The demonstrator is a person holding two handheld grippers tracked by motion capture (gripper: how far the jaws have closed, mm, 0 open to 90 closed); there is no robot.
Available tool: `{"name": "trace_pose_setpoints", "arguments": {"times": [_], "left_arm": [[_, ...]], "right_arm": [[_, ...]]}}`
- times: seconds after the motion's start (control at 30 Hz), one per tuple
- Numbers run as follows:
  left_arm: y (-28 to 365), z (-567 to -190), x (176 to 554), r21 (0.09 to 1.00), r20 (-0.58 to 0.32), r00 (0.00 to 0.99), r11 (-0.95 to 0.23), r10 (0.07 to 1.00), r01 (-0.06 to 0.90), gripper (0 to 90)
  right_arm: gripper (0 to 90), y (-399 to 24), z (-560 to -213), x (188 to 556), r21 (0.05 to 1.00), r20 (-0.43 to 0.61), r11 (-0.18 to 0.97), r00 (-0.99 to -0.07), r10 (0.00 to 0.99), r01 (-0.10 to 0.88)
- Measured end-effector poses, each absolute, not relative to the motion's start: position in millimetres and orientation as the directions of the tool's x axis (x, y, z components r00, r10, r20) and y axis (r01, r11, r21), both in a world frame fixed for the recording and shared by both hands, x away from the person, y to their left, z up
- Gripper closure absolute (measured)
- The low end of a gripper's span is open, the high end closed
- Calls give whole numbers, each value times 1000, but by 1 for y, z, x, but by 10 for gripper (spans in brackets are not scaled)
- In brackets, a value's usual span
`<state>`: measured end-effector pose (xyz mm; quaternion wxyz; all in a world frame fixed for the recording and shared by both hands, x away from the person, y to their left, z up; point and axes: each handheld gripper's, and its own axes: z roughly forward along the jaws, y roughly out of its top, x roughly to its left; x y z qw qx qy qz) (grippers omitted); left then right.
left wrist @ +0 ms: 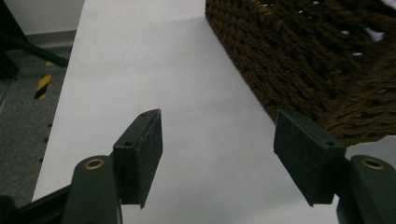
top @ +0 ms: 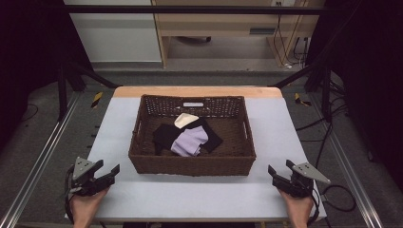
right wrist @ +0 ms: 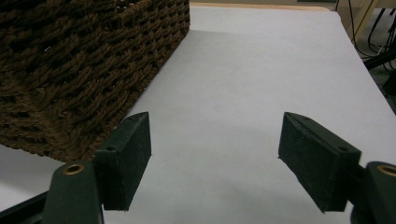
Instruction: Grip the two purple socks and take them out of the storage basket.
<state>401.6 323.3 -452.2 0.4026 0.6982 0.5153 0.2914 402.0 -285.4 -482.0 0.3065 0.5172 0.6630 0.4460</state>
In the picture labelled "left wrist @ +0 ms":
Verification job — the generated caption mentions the black metal stand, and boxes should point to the black metal stand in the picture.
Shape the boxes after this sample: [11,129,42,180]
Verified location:
[0,0,70,80]

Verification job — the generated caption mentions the yellow and black striped tape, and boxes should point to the yellow and black striped tape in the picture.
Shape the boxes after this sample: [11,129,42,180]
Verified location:
[34,61,54,101]

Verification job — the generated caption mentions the brown woven basket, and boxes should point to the brown woven basket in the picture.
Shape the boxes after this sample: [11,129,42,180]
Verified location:
[205,0,396,147]

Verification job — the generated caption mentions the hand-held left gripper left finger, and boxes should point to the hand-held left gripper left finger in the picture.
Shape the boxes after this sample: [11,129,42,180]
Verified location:
[61,108,163,224]

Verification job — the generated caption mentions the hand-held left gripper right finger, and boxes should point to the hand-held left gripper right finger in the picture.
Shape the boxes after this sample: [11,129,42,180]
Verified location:
[273,108,396,224]

